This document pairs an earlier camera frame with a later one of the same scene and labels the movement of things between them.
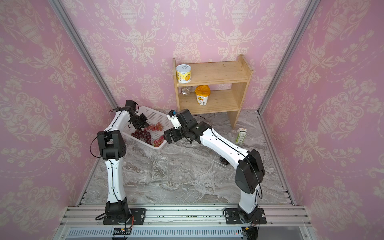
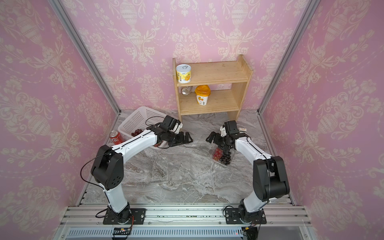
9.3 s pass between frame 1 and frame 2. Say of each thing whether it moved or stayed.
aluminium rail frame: stayed
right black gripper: moved
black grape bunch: stayed
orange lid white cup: stayed
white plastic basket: stayed
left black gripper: moved
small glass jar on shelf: stayed
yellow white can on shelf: stayed
